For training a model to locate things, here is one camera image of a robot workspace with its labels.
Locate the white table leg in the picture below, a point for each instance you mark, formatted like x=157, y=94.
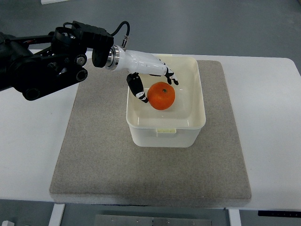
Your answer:
x=234, y=217
x=56, y=215

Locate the white plastic box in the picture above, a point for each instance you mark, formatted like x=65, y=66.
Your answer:
x=178, y=125

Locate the orange fruit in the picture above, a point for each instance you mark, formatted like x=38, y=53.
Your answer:
x=161, y=95

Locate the white object bottom left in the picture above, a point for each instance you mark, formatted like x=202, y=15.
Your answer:
x=7, y=223

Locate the grey felt mat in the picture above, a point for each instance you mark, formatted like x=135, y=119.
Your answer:
x=99, y=163

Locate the white object top edge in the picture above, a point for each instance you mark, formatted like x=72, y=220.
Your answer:
x=44, y=2

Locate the white left table leg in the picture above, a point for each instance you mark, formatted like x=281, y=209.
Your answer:
x=56, y=215

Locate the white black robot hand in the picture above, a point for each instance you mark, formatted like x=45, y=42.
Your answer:
x=136, y=62

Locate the black table control panel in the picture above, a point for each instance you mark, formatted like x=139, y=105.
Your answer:
x=276, y=213

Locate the white right table leg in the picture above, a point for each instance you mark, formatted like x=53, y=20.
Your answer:
x=234, y=217

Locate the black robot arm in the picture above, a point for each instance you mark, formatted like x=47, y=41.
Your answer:
x=38, y=66

